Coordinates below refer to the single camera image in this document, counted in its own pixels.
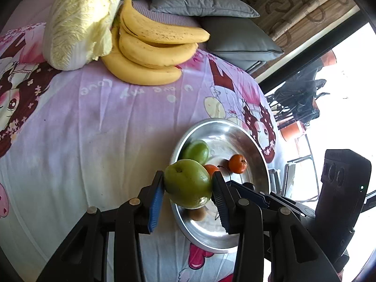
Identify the grey leather cushion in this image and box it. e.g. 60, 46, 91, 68
200, 16, 285, 62
229, 59, 265, 75

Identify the dark tangled outdoor object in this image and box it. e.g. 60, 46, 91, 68
264, 50, 337, 124

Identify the grey fabric cushion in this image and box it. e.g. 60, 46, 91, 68
148, 0, 260, 18

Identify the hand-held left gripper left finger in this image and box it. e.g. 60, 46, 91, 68
37, 170, 165, 282

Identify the small green jujube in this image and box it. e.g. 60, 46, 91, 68
163, 159, 213, 209

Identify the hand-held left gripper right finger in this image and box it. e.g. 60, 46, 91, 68
212, 171, 343, 282

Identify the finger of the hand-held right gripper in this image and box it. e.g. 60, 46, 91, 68
258, 191, 317, 219
226, 180, 272, 209

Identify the round metal plate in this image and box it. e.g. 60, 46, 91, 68
170, 118, 271, 254

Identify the terracotta flower pot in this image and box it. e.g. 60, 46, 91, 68
280, 122, 303, 141

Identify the yellow banana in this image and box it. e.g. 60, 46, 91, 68
119, 0, 211, 44
118, 26, 199, 69
101, 18, 183, 86

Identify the large green jujube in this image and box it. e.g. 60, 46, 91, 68
183, 140, 210, 165

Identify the mandarin orange with stem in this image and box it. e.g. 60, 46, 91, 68
228, 154, 248, 174

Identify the woven bamboo blind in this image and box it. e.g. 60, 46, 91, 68
237, 0, 357, 42

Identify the napa cabbage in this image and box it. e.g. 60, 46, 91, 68
43, 0, 124, 71

